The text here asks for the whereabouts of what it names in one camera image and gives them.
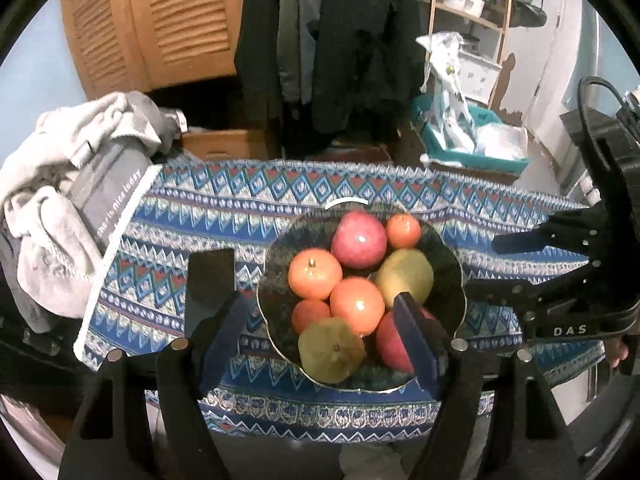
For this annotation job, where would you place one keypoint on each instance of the teal plastic basket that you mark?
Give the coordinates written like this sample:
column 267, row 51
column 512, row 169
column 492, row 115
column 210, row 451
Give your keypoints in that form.
column 465, row 157

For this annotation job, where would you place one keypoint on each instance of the yellow-green lemon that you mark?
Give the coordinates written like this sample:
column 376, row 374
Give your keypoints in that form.
column 404, row 277

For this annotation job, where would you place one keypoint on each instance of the white patterned storage box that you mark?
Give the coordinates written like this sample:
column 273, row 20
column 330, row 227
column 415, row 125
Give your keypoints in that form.
column 479, row 74

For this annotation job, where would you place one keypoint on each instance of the grey storage bag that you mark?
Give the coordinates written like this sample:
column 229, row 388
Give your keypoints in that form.
column 110, row 185

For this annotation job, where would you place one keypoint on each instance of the black hooded coat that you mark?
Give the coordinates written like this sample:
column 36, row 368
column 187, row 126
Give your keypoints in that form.
column 365, row 45

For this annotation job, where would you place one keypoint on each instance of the grey cloth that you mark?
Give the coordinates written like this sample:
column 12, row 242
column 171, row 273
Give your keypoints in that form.
column 152, row 122

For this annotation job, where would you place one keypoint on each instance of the wooden louvred wardrobe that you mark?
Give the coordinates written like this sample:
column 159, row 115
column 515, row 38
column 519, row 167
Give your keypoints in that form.
column 150, row 25

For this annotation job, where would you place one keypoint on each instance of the yellow-green pear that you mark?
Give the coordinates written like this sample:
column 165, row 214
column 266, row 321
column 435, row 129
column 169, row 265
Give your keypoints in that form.
column 331, row 355

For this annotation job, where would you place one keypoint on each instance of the black smartphone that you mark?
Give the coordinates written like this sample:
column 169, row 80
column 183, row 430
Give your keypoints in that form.
column 210, row 276

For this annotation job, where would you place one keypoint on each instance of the orange with stem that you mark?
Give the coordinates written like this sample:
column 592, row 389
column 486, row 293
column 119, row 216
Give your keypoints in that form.
column 315, row 276

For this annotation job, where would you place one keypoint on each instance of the clear plastic bag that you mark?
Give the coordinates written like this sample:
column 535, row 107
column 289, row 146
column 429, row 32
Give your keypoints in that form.
column 500, row 141

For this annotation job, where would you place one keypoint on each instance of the wooden shelf rack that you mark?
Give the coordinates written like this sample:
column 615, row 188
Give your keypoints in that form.
column 502, row 30

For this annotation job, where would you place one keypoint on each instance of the person's right hand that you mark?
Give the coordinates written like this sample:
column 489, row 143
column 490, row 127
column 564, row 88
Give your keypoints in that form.
column 619, row 353

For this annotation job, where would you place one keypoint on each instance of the small tangerine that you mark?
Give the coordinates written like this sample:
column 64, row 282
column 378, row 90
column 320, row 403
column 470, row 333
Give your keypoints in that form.
column 310, row 316
column 403, row 230

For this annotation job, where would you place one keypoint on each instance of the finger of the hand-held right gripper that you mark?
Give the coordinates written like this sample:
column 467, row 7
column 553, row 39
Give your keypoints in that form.
column 520, row 243
column 500, row 292

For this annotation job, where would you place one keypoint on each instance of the large orange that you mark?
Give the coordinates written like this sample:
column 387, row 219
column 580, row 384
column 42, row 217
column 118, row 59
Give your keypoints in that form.
column 357, row 306

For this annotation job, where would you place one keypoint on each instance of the blue patterned tablecloth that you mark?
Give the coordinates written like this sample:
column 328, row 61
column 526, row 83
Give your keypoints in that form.
column 200, row 195

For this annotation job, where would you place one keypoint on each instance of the white door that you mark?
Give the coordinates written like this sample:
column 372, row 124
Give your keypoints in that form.
column 555, row 70

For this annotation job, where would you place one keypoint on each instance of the black jacket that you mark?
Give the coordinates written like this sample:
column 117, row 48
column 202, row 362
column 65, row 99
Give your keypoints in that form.
column 257, row 45

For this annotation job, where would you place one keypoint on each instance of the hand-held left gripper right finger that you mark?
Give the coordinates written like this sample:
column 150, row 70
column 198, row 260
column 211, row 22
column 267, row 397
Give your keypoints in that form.
column 415, row 345

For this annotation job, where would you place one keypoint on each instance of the red apple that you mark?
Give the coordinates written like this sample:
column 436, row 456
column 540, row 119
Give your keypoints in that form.
column 359, row 240
column 392, row 346

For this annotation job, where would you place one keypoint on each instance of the grey jacket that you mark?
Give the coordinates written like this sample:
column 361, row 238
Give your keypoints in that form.
column 297, row 35

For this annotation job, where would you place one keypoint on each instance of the dark glass scalloped plate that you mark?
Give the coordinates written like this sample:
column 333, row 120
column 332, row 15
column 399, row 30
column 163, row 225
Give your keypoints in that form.
column 445, row 280

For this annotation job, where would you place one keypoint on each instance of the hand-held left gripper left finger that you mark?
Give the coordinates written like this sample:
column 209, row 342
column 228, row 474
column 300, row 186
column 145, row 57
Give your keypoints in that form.
column 225, row 340

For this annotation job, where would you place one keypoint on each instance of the wooden crate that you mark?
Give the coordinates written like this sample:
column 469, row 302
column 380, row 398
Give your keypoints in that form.
column 225, row 144

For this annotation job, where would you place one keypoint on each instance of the dark hanging bag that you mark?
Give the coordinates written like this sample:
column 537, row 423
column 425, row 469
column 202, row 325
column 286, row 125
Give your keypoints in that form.
column 527, row 12

